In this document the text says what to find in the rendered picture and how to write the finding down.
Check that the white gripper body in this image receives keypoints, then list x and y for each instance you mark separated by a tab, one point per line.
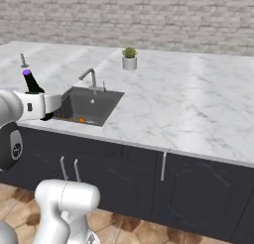
52	104

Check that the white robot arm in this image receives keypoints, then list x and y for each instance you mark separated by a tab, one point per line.
66	201

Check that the dark cabinet door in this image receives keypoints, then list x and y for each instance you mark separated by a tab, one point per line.
246	226
201	198
39	152
115	178

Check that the small grey candle holder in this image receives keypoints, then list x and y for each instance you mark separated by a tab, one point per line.
23	60

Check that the dark bottle with purple cap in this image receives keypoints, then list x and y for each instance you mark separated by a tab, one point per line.
32	82

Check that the small orange food piece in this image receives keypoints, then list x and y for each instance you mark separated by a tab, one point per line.
81	120

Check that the dark grey sink basin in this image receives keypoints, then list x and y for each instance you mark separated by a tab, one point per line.
91	105

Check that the grey metal tap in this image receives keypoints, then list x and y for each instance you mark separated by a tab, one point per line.
93	76

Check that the green plant in white pot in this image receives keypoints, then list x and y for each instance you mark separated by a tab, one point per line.
129	61

